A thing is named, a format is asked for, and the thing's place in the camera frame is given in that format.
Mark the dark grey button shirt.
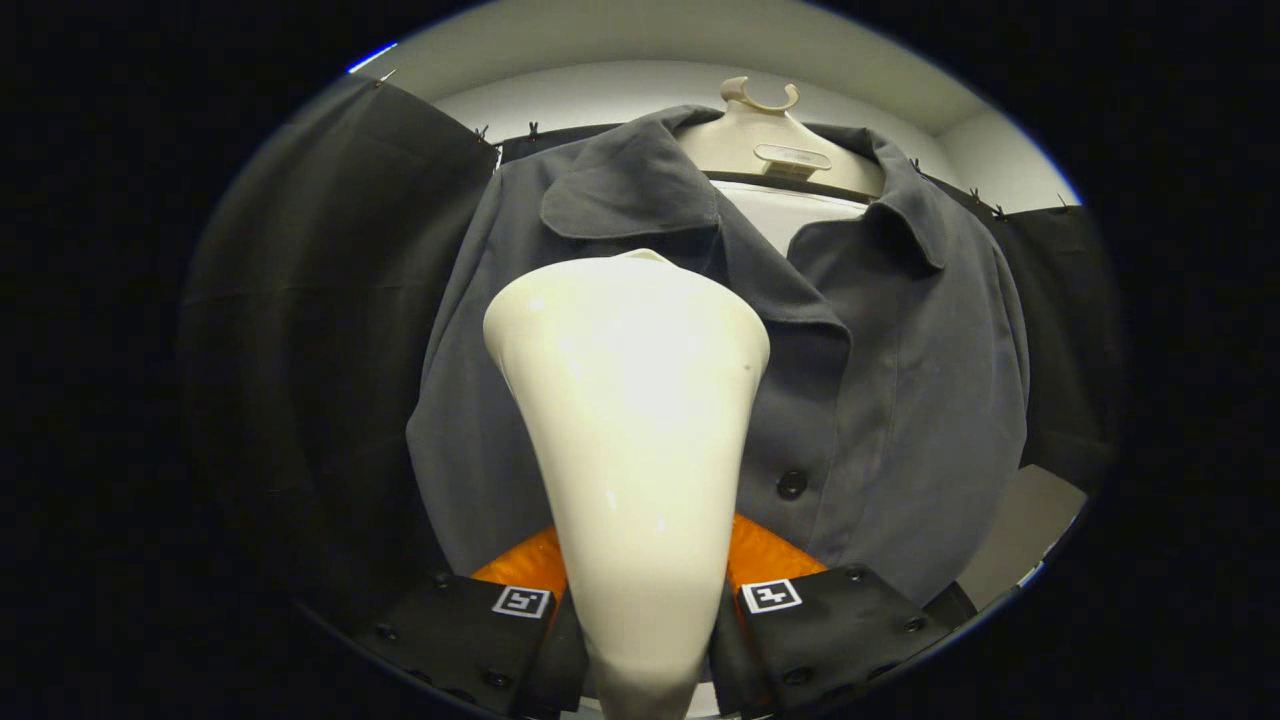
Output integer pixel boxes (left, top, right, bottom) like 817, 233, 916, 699
405, 105, 1031, 606

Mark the white garment steamer head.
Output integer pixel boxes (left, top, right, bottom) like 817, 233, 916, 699
483, 248, 772, 720

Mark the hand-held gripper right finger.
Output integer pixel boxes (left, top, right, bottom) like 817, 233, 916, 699
705, 512, 956, 716

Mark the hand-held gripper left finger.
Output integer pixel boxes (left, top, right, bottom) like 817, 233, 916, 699
355, 525, 593, 719

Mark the black backdrop cloth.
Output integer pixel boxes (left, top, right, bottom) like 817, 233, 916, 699
180, 75, 1121, 611

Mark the grey low cabinet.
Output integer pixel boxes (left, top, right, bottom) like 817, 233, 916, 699
955, 463, 1089, 609

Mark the cream steamer hanger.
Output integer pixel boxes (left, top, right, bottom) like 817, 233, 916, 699
675, 77, 889, 256

